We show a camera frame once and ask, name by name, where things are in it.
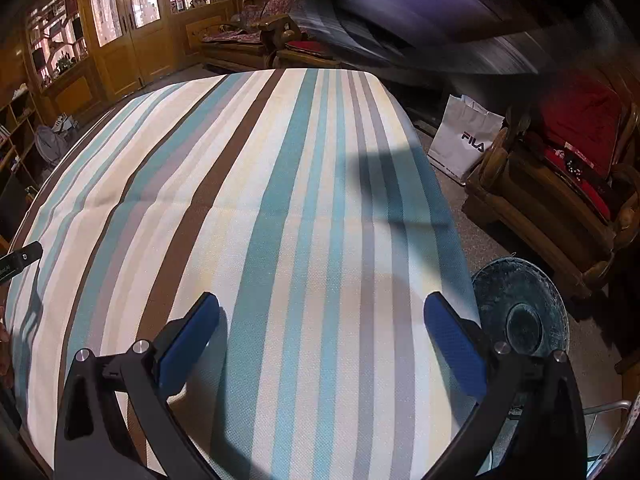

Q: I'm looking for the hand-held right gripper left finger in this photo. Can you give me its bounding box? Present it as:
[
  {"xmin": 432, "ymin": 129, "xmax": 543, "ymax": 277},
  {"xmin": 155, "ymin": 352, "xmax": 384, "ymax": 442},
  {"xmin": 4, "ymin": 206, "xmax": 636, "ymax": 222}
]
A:
[{"xmin": 54, "ymin": 291, "xmax": 221, "ymax": 480}]

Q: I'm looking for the wooden cubby shelf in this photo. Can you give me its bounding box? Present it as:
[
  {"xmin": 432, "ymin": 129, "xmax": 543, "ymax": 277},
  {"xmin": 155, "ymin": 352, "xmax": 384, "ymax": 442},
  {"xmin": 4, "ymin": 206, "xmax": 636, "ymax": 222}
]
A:
[{"xmin": 0, "ymin": 91, "xmax": 43, "ymax": 196}]

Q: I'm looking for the grey electric fan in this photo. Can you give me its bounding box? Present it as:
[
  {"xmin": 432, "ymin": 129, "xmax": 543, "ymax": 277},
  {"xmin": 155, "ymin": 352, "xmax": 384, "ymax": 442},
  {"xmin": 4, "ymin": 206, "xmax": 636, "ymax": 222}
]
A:
[{"xmin": 34, "ymin": 125, "xmax": 71, "ymax": 167}]

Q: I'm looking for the blurred purple striped cloth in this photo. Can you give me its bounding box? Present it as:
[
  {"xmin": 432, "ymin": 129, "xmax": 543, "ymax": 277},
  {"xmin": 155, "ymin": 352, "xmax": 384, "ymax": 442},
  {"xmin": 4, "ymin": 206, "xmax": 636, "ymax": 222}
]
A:
[{"xmin": 295, "ymin": 0, "xmax": 586, "ymax": 78}]

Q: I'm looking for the person's left hand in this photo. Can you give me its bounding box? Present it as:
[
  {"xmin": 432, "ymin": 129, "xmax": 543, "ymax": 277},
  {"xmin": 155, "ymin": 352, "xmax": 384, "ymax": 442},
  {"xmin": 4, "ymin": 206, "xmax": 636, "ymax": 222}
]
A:
[{"xmin": 0, "ymin": 305, "xmax": 16, "ymax": 391}]

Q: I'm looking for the wooden double door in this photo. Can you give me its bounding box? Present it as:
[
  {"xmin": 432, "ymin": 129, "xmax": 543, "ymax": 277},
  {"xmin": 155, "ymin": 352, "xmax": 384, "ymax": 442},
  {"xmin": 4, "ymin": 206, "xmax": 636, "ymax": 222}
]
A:
[{"xmin": 82, "ymin": 0, "xmax": 168, "ymax": 92}]

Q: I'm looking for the red seat cushion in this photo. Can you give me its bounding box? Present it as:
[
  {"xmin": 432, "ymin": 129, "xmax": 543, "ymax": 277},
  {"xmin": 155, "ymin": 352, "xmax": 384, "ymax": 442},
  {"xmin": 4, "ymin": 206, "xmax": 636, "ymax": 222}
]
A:
[{"xmin": 535, "ymin": 74, "xmax": 623, "ymax": 221}]

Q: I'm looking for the wooden sofa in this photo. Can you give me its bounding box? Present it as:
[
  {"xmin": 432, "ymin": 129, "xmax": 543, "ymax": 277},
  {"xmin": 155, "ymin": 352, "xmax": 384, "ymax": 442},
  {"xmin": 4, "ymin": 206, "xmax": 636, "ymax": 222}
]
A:
[{"xmin": 200, "ymin": 0, "xmax": 306, "ymax": 71}]

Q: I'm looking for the wooden display shelf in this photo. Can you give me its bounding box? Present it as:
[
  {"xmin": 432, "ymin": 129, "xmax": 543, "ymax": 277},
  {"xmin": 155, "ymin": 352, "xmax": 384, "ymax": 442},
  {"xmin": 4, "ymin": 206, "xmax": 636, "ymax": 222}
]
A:
[{"xmin": 22, "ymin": 0, "xmax": 96, "ymax": 106}]

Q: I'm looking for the white paper shopping bag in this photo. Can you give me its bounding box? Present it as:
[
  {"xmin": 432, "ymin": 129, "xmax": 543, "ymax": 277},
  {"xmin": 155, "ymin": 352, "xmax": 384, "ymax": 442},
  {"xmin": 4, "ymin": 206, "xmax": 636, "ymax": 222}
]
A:
[{"xmin": 428, "ymin": 94, "xmax": 505, "ymax": 182}]

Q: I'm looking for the striped tablecloth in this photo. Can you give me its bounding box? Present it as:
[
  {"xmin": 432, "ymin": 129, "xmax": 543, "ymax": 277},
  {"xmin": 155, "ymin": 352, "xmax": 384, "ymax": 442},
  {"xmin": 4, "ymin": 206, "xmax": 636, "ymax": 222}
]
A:
[{"xmin": 5, "ymin": 68, "xmax": 482, "ymax": 480}]

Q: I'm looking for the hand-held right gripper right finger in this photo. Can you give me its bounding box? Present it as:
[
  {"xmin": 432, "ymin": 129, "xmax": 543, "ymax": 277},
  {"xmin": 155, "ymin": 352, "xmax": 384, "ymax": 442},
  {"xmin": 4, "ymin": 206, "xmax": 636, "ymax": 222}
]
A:
[{"xmin": 423, "ymin": 291, "xmax": 587, "ymax": 480}]

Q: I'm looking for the wooden armchair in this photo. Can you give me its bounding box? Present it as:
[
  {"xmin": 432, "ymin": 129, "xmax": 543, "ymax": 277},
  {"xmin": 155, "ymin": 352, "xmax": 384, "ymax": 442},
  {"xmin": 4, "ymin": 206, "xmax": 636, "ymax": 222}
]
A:
[{"xmin": 465, "ymin": 67, "xmax": 640, "ymax": 301}]

